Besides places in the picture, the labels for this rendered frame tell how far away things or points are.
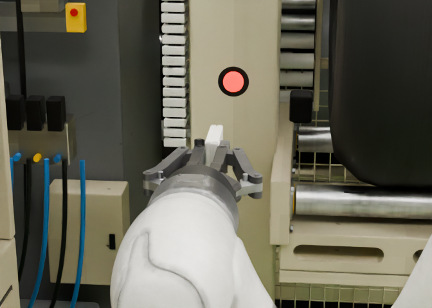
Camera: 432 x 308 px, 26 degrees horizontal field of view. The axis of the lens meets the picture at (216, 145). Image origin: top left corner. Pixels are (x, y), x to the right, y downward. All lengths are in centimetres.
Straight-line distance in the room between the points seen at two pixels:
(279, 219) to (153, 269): 62
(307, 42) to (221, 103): 42
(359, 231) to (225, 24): 36
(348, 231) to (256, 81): 26
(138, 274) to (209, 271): 5
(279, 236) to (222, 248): 57
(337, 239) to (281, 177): 12
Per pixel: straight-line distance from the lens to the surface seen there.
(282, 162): 138
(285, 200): 131
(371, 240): 135
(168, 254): 73
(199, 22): 137
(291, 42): 178
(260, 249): 147
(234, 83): 138
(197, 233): 76
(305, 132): 162
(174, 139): 143
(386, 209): 136
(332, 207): 136
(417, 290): 74
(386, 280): 138
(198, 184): 86
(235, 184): 96
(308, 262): 137
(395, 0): 114
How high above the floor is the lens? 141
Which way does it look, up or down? 19 degrees down
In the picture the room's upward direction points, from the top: straight up
